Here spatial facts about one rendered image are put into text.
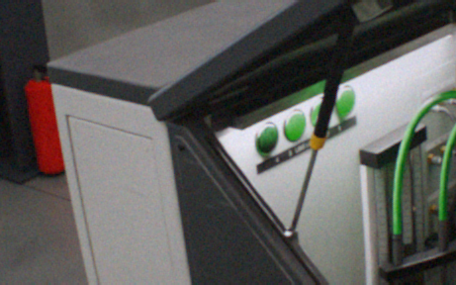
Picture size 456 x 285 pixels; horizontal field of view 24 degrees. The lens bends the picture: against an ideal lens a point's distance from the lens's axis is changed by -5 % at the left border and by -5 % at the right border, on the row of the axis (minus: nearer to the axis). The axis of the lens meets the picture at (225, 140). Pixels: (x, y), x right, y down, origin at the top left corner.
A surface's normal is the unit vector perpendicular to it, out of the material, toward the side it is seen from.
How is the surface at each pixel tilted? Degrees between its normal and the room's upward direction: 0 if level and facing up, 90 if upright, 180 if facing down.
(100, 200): 90
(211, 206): 90
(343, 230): 90
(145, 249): 90
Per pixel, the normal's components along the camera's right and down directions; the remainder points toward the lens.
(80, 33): 0.73, 0.16
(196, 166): -0.71, 0.33
